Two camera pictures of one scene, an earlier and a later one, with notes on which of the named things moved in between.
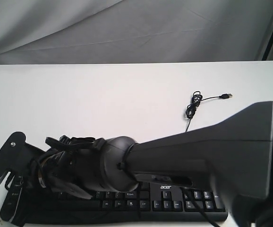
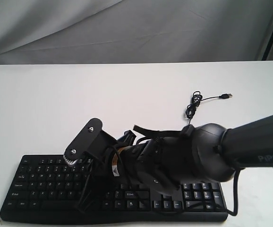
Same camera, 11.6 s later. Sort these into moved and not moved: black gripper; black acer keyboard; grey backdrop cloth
Moved: black gripper
Not moved: grey backdrop cloth; black acer keyboard
